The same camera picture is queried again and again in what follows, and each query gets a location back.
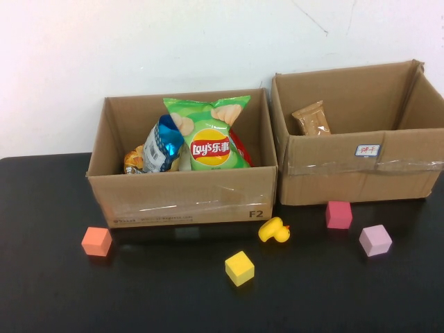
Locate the green Lay's chips bag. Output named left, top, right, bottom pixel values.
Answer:
left=162, top=95, right=252, bottom=172

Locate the blue and silver snack bag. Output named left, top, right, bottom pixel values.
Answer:
left=141, top=113, right=185, bottom=173

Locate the orange snack bag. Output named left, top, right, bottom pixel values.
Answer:
left=123, top=144, right=145, bottom=174

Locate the cardboard box with F2 print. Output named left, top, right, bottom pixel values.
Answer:
left=85, top=87, right=279, bottom=229

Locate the yellow rubber duck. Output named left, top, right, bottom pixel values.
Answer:
left=257, top=216, right=291, bottom=244

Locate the brown biscuit packet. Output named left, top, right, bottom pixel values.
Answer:
left=291, top=100, right=332, bottom=135

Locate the yellow foam cube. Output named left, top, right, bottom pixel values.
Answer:
left=224, top=250, right=255, bottom=287

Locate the cardboard box with blue label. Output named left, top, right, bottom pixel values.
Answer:
left=270, top=59, right=444, bottom=205

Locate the pink foam cube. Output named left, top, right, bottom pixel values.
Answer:
left=325, top=200, right=353, bottom=230

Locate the blue white label sticker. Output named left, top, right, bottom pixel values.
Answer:
left=355, top=144, right=381, bottom=157

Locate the orange foam cube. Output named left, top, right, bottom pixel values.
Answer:
left=80, top=226, right=113, bottom=257

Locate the lilac foam cube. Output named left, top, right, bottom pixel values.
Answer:
left=358, top=224, right=393, bottom=257

